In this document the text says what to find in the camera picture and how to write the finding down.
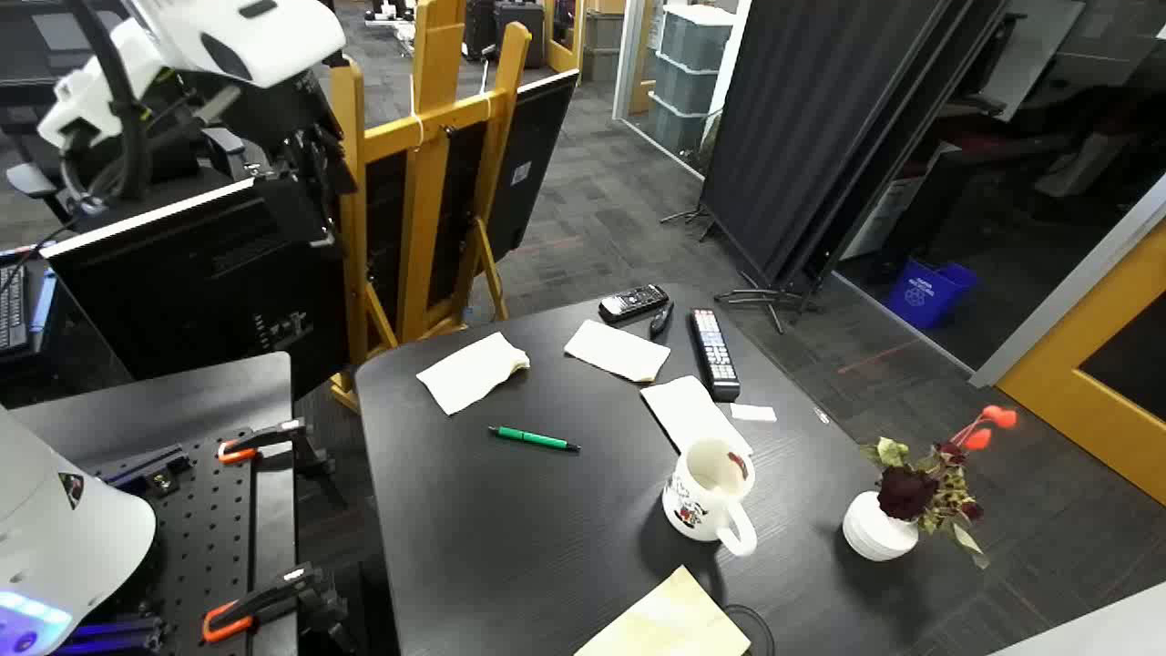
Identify orange wooden door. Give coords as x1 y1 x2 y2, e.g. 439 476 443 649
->
1000 218 1166 510

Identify stacked plastic storage drawers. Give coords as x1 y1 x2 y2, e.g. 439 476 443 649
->
641 0 735 158

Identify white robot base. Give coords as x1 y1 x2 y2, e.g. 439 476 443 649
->
0 406 160 656

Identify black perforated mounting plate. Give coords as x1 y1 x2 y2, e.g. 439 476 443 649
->
89 429 303 656

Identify wide black remote control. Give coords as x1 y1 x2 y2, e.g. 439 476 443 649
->
594 281 675 329

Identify green pen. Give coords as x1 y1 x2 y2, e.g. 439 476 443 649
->
488 422 582 455

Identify wooden easel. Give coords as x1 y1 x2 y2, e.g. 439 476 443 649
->
326 0 587 412

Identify long black remote control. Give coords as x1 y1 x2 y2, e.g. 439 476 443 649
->
684 306 745 406

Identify black curtain divider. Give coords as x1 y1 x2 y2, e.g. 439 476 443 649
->
701 0 1012 299

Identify crumpled beige paper napkin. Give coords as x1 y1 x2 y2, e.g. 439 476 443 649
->
416 329 536 421

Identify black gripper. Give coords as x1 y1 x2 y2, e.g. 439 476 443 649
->
250 93 366 243

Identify small oval black remote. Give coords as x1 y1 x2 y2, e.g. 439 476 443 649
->
645 299 677 348

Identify orange handled black clamp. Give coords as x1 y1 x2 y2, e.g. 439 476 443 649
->
214 417 311 474
196 565 326 649

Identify white vase with flowers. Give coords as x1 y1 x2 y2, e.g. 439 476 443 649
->
838 400 1025 574

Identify black panel with white edge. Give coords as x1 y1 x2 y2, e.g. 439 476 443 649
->
39 174 358 387

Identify blue bin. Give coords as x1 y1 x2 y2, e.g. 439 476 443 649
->
881 257 983 334

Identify white mug with print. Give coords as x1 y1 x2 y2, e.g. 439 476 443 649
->
660 435 763 562

